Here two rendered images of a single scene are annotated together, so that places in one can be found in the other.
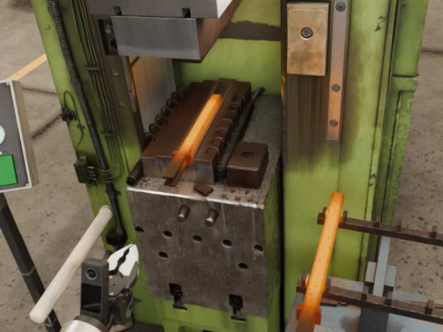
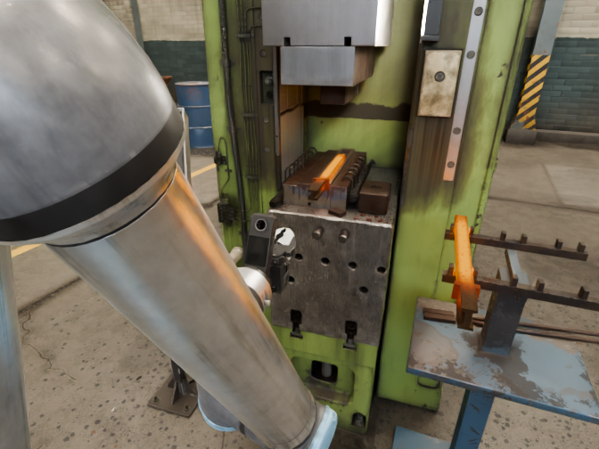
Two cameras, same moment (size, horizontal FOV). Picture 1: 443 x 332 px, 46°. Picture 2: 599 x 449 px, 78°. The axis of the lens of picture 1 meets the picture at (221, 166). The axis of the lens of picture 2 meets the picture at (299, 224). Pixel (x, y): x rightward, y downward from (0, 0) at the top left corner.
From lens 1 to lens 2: 0.46 m
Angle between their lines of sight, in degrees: 11
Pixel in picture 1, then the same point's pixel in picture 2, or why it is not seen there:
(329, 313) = (449, 328)
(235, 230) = (363, 251)
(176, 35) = (335, 63)
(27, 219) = not seen: hidden behind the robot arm
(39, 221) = not seen: hidden behind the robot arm
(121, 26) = (288, 56)
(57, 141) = not seen: hidden behind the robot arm
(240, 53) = (359, 130)
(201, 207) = (334, 227)
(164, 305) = (282, 333)
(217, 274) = (338, 298)
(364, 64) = (485, 108)
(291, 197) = (403, 238)
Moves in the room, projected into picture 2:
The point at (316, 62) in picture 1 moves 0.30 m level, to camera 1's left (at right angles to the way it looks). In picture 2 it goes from (445, 103) to (337, 104)
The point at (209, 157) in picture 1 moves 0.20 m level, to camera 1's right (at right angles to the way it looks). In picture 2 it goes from (344, 185) to (411, 184)
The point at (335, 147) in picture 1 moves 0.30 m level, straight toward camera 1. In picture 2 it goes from (449, 188) to (465, 231)
